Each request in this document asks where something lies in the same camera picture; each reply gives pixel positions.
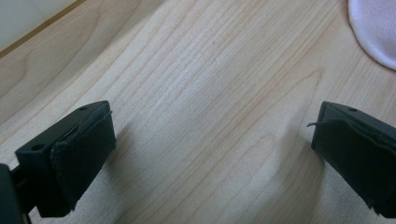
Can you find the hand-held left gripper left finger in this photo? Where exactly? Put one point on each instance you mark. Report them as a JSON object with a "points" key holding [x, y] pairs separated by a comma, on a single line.
{"points": [[74, 155]]}

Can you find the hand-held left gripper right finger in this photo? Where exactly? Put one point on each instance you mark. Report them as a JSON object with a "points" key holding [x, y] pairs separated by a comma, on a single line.
{"points": [[358, 149]]}

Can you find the pale pink sock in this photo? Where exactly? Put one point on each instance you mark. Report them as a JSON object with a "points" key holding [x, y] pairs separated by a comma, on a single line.
{"points": [[376, 28]]}

